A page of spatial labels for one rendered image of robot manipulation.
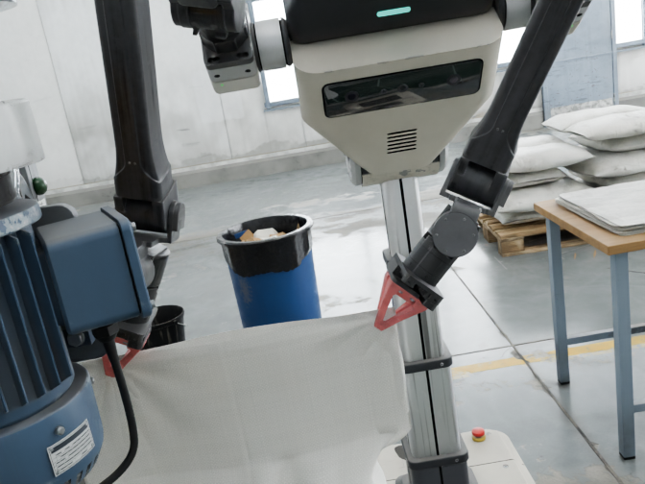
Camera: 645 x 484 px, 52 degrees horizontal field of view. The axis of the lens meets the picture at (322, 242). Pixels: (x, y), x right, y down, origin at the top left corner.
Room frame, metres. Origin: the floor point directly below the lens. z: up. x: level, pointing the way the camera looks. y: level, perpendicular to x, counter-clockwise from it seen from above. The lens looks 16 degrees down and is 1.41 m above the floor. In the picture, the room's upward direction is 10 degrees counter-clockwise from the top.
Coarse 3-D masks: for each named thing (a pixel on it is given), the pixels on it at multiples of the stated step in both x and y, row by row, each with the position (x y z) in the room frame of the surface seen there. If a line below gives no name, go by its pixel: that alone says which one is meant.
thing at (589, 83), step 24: (600, 0) 8.82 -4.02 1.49; (600, 24) 8.82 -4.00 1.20; (576, 48) 8.82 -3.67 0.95; (600, 48) 8.82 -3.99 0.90; (552, 72) 8.82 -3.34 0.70; (576, 72) 8.82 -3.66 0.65; (600, 72) 8.82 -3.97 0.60; (552, 96) 8.82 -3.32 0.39; (576, 96) 8.82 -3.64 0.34; (600, 96) 8.82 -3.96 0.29
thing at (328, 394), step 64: (320, 320) 0.89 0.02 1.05; (384, 320) 0.89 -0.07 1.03; (128, 384) 0.88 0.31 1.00; (192, 384) 0.87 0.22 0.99; (256, 384) 0.87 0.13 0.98; (320, 384) 0.88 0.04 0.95; (384, 384) 0.89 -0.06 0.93; (128, 448) 0.88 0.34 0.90; (192, 448) 0.87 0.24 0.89; (256, 448) 0.87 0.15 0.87; (320, 448) 0.87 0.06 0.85; (384, 448) 0.88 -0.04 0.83
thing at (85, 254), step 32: (64, 224) 0.60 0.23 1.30; (96, 224) 0.57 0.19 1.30; (128, 224) 0.56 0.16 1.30; (64, 256) 0.53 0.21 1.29; (96, 256) 0.54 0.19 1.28; (128, 256) 0.55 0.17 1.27; (64, 288) 0.53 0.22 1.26; (96, 288) 0.54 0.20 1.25; (128, 288) 0.55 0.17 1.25; (64, 320) 0.53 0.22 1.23; (96, 320) 0.54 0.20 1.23
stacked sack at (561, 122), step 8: (568, 112) 4.69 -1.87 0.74; (576, 112) 4.59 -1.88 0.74; (584, 112) 4.51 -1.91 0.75; (592, 112) 4.46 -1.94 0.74; (600, 112) 4.44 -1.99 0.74; (608, 112) 4.41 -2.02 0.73; (616, 112) 4.38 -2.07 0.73; (624, 112) 4.37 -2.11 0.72; (552, 120) 4.61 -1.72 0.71; (560, 120) 4.51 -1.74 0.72; (568, 120) 4.45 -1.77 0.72; (576, 120) 4.40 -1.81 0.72; (584, 120) 4.38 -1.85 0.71; (552, 128) 4.54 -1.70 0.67; (560, 128) 4.40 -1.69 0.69
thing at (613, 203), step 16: (576, 192) 2.35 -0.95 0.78; (592, 192) 2.31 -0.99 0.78; (608, 192) 2.27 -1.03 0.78; (624, 192) 2.23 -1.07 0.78; (640, 192) 2.20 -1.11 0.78; (592, 208) 2.10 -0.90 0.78; (608, 208) 2.08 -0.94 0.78; (624, 208) 2.04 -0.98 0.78; (640, 208) 2.01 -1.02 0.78; (624, 224) 1.89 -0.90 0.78
